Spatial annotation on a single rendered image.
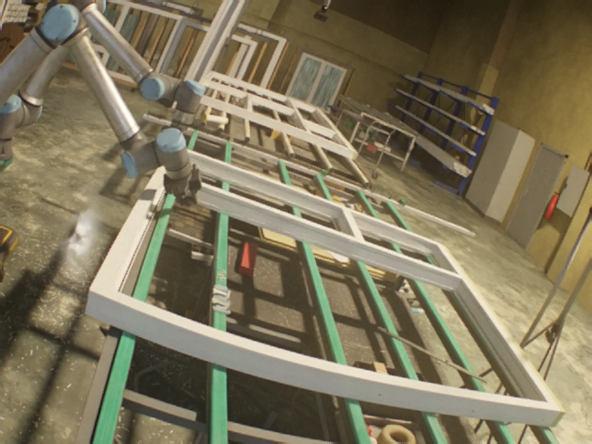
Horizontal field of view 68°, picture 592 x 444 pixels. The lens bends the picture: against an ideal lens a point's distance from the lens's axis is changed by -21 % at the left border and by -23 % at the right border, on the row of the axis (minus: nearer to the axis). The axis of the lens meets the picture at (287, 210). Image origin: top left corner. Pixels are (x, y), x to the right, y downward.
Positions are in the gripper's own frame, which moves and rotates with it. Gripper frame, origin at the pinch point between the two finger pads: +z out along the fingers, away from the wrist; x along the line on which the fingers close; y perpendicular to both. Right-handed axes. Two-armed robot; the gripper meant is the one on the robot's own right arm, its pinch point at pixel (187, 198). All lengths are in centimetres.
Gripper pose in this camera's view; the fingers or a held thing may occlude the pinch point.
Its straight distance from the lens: 195.2
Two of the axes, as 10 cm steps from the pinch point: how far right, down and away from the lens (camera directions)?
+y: -1.2, -8.2, 5.5
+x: -9.9, 1.2, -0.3
